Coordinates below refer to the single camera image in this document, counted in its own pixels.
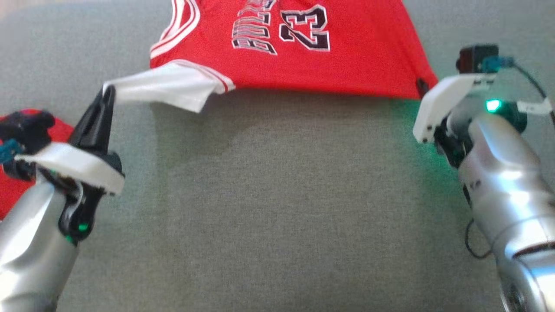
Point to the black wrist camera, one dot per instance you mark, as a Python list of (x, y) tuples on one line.
[(472, 58), (28, 125)]

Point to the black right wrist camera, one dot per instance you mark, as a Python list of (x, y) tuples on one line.
[(472, 58)]

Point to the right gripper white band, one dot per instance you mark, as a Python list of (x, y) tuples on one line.
[(442, 99)]

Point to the large grey sofa seat cushion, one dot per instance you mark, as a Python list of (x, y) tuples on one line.
[(269, 195)]

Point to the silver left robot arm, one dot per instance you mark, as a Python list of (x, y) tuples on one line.
[(30, 251)]

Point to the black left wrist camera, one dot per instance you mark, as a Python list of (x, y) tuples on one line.
[(28, 125)]

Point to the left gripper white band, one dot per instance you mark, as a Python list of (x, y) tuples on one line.
[(73, 164)]

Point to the red basketball shorts white stripe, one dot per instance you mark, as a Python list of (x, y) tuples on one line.
[(13, 195)]

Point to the red basketball jersey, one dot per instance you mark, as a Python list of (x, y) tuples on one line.
[(347, 56)]

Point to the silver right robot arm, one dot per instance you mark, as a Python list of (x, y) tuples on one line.
[(507, 195)]

